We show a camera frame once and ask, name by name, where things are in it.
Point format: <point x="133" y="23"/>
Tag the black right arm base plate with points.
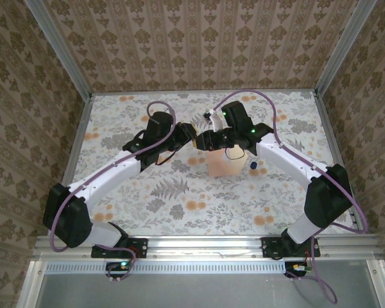
<point x="269" y="248"/>

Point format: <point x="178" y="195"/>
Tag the long aluminium base rail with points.
<point x="205" y="247"/>

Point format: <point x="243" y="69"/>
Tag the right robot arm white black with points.
<point x="327" y="199"/>

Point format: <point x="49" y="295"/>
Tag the aluminium table side rail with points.
<point x="326" y="122"/>
<point x="82" y="122"/>

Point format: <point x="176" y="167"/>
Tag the short aluminium table edge rail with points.
<point x="179" y="92"/>

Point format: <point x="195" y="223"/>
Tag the grey metal panel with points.
<point x="195" y="292"/>

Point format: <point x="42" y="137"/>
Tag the floral patterned table cover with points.
<point x="211" y="205"/>

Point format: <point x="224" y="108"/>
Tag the peach paper envelope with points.
<point x="219" y="167"/>

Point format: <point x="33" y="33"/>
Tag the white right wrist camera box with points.
<point x="215" y="120"/>

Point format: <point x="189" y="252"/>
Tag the aluminium frame post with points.
<point x="341" y="48"/>
<point x="61" y="48"/>

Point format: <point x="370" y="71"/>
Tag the blue glue stick cap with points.
<point x="253" y="165"/>

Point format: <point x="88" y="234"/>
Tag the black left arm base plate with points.
<point x="141" y="247"/>

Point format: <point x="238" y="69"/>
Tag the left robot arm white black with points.
<point x="67" y="218"/>

